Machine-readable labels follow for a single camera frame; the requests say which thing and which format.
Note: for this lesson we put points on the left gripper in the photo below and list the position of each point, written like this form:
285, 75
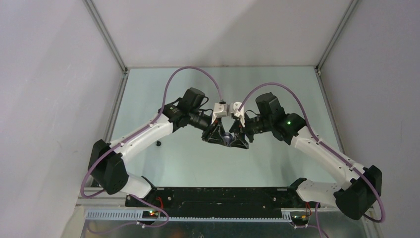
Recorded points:
214, 134

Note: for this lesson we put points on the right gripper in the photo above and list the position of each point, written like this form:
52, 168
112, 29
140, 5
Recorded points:
238, 141

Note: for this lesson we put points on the lavender earbud charging case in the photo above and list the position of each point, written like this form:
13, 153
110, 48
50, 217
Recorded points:
228, 138

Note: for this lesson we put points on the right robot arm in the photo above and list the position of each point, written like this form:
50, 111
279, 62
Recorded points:
356, 187

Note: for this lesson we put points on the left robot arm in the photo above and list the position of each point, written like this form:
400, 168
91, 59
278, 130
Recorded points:
108, 160

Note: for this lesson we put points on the left controller board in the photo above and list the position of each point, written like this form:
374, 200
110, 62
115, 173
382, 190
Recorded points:
150, 214

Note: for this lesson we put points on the controller board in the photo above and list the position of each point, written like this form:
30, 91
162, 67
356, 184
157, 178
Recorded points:
150, 214
300, 221

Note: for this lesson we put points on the right controller board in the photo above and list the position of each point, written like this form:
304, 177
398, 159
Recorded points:
300, 221

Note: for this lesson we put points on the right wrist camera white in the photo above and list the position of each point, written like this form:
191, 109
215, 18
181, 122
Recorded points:
237, 112

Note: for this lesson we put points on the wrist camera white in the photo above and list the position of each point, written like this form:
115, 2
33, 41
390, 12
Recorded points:
220, 110
237, 112

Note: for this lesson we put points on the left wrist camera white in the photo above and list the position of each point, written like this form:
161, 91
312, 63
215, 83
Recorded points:
220, 110

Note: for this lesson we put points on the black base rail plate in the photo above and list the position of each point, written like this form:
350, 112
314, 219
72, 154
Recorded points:
225, 202

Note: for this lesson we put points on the grey slotted cable duct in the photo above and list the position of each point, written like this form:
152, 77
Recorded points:
136, 215

